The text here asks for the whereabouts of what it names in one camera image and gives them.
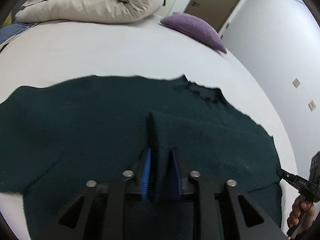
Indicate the beige wall socket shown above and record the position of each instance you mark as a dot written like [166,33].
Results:
[312,105]

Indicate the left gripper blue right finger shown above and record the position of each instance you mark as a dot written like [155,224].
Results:
[179,184]

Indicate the white bed sheet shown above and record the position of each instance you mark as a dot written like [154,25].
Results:
[54,52]

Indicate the yellow patterned cushion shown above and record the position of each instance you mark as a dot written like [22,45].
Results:
[8,20]

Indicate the brown wooden door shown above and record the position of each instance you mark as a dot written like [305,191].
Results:
[214,12]

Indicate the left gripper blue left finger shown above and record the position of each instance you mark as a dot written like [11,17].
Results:
[143,172]

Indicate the beige rolled duvet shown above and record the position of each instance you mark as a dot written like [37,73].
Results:
[95,11]

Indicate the purple cushion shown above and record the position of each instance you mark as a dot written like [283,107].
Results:
[196,28]

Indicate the blue bed pillow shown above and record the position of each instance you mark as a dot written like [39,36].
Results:
[10,32]

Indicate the dark green sweater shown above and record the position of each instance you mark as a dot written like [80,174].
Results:
[55,139]

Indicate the beige wall switch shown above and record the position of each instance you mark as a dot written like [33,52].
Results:
[296,82]

